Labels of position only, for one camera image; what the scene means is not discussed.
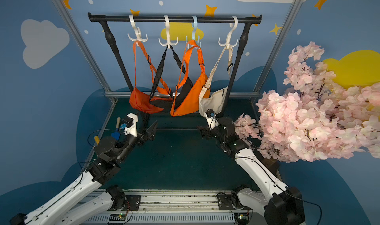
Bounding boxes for controller board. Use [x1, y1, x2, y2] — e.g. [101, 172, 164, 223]
[107, 213, 130, 225]
[234, 213, 250, 225]

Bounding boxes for black clothes rack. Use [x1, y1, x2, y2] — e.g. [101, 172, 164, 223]
[88, 13, 262, 117]

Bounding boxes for blue toy trowel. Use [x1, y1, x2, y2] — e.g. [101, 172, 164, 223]
[111, 117, 121, 141]

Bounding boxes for aluminium frame rail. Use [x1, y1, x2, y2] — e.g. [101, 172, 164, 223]
[105, 91, 262, 98]

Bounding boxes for red-orange sling bag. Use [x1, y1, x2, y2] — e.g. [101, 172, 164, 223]
[129, 41, 173, 114]

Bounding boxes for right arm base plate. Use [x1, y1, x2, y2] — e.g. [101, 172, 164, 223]
[216, 192, 240, 210]

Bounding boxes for pink blossom tree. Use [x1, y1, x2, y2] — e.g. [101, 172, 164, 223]
[235, 42, 380, 163]

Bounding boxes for light blue hook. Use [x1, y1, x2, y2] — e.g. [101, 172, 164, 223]
[192, 15, 201, 49]

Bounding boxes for orange crescent bag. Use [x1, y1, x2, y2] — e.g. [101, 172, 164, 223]
[170, 40, 208, 117]

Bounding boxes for left controller board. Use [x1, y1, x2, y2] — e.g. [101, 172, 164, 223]
[107, 213, 130, 225]

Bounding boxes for cream crescent bag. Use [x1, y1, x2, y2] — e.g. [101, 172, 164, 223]
[199, 46, 233, 118]

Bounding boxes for black sling bag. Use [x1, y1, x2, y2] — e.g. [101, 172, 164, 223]
[149, 47, 193, 112]

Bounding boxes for white hook far right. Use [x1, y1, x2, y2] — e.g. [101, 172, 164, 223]
[218, 16, 239, 49]

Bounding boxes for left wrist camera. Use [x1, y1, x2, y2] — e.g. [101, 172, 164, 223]
[120, 113, 138, 137]

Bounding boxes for white hook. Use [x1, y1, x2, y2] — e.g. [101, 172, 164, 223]
[218, 16, 239, 49]
[158, 15, 179, 49]
[127, 15, 148, 42]

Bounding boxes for brown tree base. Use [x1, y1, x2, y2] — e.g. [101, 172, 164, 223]
[259, 157, 280, 174]

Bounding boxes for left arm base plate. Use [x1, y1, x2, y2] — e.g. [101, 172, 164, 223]
[123, 194, 141, 211]

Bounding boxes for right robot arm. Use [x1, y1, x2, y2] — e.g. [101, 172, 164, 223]
[197, 117, 305, 225]

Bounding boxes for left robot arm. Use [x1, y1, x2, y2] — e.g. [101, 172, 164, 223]
[10, 114, 158, 225]

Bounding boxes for white hook far left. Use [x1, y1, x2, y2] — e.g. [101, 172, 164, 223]
[127, 15, 148, 42]

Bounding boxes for right controller board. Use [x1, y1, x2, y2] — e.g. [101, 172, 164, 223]
[234, 213, 250, 225]

